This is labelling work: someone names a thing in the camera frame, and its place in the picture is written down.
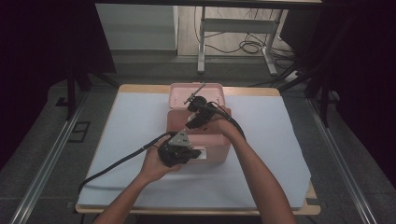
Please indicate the white desk frame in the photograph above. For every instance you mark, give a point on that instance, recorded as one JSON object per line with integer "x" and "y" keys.
{"x": 236, "y": 25}

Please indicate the white table sheet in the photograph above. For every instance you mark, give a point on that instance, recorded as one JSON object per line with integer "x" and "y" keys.
{"x": 124, "y": 124}

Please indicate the white power strip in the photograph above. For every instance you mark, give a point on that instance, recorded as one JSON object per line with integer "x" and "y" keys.
{"x": 292, "y": 76}

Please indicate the person's right hand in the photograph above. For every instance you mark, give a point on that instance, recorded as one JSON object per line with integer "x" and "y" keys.
{"x": 222, "y": 127}

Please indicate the white cabinet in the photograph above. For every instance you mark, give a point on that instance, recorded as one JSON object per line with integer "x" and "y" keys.
{"x": 137, "y": 28}

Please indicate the dark curtain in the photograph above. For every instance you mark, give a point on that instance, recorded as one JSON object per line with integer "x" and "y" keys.
{"x": 367, "y": 77}
{"x": 37, "y": 62}

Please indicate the pink storage box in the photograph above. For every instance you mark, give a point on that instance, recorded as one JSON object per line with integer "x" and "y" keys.
{"x": 205, "y": 143}

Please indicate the metal floor rail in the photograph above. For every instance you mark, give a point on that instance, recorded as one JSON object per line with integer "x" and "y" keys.
{"x": 46, "y": 161}
{"x": 339, "y": 161}

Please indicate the person's left hand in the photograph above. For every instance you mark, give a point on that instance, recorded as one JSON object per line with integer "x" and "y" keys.
{"x": 155, "y": 165}

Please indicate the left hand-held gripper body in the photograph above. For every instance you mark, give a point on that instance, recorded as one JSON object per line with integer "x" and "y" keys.
{"x": 176, "y": 152}

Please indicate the black metal stand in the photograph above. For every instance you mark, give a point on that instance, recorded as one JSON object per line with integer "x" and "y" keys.
{"x": 71, "y": 90}
{"x": 323, "y": 93}

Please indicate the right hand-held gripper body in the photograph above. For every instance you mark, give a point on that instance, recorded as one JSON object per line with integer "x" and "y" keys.
{"x": 200, "y": 107}

